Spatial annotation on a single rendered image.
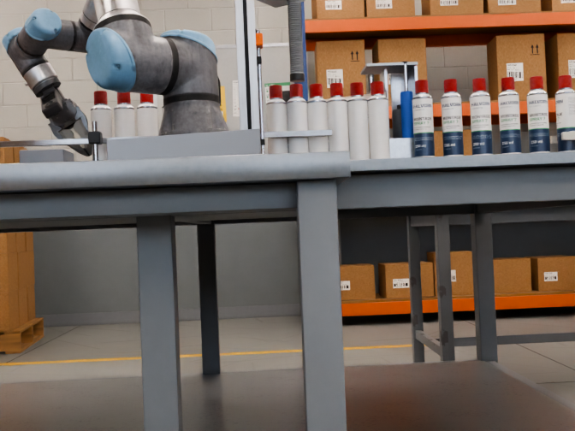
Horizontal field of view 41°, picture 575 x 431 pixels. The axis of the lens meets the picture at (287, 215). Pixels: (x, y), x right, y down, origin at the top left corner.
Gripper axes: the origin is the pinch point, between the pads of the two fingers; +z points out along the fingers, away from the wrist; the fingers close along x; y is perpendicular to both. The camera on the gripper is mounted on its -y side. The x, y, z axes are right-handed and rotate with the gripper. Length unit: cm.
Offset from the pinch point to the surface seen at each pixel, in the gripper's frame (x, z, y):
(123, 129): -10.9, 0.6, -1.6
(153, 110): -19.7, 0.4, -1.0
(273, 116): -44.4, 17.7, -1.4
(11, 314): 137, 1, 308
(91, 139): -4.0, 0.6, -10.5
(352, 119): -61, 29, -1
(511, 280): -167, 172, 370
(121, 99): -14.3, -6.3, -0.7
